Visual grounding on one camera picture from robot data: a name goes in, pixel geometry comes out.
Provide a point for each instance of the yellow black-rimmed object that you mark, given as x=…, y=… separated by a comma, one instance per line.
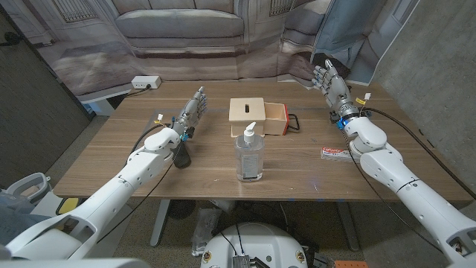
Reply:
x=68, y=205

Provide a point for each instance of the dark grey partition panel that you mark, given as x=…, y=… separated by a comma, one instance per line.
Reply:
x=33, y=111

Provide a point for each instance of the black drawer pull loop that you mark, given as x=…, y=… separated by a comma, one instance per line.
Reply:
x=298, y=123

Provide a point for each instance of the red white toothpaste box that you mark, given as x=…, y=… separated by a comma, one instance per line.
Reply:
x=334, y=152

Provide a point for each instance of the grey table leg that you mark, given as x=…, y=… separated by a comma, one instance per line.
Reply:
x=348, y=227
x=159, y=223

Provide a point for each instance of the grey white waste bin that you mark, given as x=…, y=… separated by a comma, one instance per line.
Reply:
x=28, y=190

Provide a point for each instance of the black oblong case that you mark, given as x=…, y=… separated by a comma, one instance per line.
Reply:
x=182, y=158

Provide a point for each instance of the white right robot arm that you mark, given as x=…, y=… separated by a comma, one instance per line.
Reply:
x=409, y=186

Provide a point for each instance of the blue grey bag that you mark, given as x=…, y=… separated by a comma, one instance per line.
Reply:
x=15, y=219

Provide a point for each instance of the wooden drawer with red front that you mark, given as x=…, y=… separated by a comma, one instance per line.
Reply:
x=275, y=121

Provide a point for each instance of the white power strip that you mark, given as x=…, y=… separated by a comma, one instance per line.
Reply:
x=145, y=82

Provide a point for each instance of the black round floor fan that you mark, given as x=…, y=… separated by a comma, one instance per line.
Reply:
x=181, y=208

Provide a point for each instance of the white low shelf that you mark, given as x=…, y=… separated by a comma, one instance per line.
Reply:
x=100, y=102

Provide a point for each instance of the clear hand sanitizer pump bottle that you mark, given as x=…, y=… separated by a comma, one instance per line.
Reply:
x=249, y=160

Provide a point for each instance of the light wooden drawer box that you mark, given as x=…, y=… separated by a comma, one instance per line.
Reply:
x=247, y=111

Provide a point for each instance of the printed living room backdrop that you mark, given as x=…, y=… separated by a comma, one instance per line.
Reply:
x=178, y=37

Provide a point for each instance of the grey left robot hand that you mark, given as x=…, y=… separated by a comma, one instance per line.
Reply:
x=190, y=111

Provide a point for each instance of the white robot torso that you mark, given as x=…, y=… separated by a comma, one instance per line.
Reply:
x=256, y=242

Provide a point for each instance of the orange box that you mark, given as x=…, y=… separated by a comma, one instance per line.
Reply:
x=351, y=264

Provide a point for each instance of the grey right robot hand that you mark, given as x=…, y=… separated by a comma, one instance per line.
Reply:
x=336, y=89

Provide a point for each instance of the clear plastic bag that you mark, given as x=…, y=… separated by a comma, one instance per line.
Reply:
x=204, y=231

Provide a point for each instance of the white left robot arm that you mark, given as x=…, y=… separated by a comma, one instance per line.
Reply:
x=111, y=193

